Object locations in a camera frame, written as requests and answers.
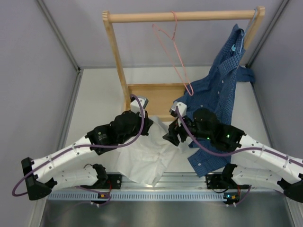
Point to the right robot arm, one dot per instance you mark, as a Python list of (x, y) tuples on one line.
[(280, 172)]

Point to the blue checkered shirt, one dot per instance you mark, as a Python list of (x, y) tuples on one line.
[(216, 92)]

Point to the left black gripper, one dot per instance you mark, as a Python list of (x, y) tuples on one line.
[(147, 123)]

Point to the wooden clothes rack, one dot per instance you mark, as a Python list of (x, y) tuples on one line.
[(161, 96)]

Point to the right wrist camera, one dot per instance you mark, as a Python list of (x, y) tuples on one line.
[(178, 107)]

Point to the white shirt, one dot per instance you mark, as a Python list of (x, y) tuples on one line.
[(146, 160)]

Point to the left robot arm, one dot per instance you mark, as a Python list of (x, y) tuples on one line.
[(50, 173)]

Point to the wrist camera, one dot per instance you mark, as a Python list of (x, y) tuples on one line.
[(138, 104), (178, 107)]

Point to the light blue hanger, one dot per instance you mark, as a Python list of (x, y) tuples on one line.
[(246, 30)]

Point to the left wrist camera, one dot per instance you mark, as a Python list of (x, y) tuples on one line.
[(138, 104)]

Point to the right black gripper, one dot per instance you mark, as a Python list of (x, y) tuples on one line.
[(175, 129)]

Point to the slotted metal rail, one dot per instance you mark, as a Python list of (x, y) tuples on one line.
[(171, 187)]

